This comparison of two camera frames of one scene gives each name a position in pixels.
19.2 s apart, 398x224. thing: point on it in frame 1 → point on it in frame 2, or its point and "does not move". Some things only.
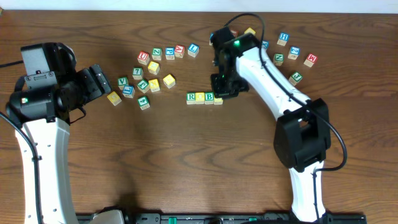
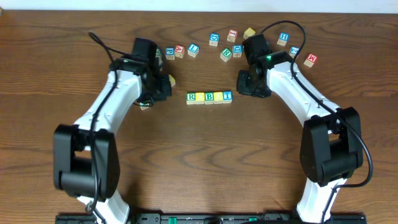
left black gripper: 97,80 → 163,86
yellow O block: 199,98 does not move
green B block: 209,98 does not move
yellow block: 217,101 does not move
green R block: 191,98 does not move
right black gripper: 220,92 → 242,88
